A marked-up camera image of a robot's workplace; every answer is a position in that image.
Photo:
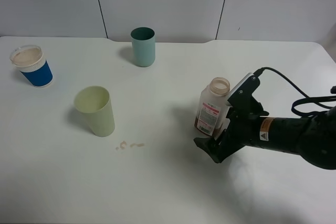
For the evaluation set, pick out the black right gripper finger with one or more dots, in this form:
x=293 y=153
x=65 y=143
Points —
x=216 y=149

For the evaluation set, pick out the blue sleeved paper cup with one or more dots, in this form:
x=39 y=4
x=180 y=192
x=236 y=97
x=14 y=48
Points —
x=31 y=62

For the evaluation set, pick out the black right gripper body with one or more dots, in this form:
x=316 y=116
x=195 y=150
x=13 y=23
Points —
x=246 y=130

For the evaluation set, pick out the light green plastic cup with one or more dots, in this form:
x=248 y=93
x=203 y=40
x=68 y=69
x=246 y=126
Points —
x=94 y=104

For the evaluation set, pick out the teal plastic cup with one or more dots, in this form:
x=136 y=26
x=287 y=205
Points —
x=143 y=45

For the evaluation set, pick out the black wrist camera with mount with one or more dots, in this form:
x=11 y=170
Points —
x=241 y=99

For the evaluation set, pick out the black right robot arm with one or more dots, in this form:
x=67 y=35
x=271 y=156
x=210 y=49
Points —
x=311 y=138

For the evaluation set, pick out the clear plastic drink bottle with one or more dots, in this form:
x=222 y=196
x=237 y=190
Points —
x=212 y=107

